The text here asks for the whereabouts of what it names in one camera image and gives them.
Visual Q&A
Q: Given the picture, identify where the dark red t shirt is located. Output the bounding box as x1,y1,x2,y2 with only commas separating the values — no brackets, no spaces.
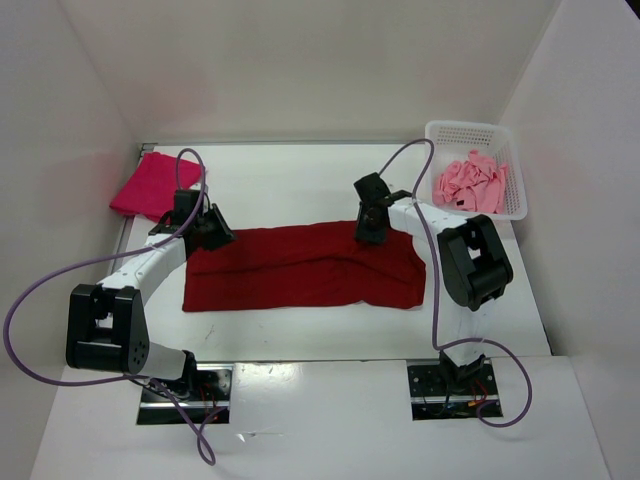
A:
182,221,426,313

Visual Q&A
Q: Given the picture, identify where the magenta t shirt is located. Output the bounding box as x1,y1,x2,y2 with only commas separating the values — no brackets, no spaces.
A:
109,152,201,223

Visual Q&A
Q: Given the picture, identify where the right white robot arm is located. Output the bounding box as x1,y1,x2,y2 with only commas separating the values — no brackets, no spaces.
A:
354,173,514,393

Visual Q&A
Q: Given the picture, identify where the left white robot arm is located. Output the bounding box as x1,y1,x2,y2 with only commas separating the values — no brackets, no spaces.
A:
65,190,235,400

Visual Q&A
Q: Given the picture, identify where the light pink t shirt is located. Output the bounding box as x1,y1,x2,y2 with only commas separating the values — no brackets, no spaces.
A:
432,150,509,214

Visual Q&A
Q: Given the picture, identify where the white plastic basket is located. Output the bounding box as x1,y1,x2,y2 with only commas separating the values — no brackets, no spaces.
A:
424,121,528,221

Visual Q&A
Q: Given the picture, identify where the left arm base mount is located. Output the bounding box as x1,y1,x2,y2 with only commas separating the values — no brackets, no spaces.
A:
136,363,234,426

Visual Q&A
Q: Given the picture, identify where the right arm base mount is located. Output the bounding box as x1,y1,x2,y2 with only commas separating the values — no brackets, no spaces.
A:
406,360,503,421

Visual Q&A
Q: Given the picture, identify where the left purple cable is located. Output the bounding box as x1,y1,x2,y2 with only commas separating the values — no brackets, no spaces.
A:
3,148,217,465

